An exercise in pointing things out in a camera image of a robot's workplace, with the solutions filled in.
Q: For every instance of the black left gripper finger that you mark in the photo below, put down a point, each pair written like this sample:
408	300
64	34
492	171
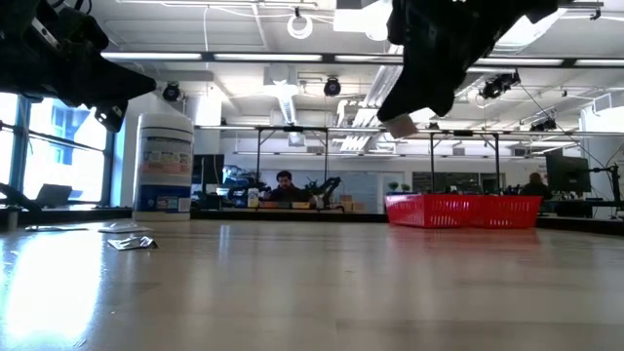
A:
114	93
100	68

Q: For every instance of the large glass window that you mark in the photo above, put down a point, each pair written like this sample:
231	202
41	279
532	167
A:
73	161

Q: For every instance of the small white bottle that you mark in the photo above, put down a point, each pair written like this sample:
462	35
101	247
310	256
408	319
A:
253	199

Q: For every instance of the person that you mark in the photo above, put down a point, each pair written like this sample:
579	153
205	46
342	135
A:
536	187
285	179

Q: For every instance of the brown cardboard boxes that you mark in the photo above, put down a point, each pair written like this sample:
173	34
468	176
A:
347	202

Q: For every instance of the black overhead light bar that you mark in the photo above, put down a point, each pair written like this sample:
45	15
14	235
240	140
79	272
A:
268	57

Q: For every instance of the black computer monitor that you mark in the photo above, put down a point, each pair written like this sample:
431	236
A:
208	169
568	173

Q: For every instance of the black aluminium table frame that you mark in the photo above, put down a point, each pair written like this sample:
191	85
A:
292	214

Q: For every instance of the white printed first aid packet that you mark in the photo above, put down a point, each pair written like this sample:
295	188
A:
122	228
131	243
53	228

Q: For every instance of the black ceiling spotlight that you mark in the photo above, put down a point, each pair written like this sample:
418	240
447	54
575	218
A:
170	91
499	84
332	87

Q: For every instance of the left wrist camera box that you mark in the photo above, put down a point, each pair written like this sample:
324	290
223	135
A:
46	33

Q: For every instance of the black ceiling camera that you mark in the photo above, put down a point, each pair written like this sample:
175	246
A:
543	126

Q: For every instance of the open grey laptop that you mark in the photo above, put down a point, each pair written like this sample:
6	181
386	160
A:
53	195

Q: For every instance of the black background frame stand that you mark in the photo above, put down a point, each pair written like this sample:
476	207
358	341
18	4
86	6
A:
258	161
432	161

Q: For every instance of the white wipes canister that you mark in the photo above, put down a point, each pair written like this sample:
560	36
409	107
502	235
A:
163	166

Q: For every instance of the red plastic basket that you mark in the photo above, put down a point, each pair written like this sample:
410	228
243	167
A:
507	212
429	212

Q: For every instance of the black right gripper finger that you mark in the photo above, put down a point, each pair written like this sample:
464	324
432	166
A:
402	92
424	97

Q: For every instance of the small potted plant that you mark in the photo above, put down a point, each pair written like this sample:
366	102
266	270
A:
405	187
393	186

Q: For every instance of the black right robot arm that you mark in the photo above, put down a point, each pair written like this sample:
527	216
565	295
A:
478	19

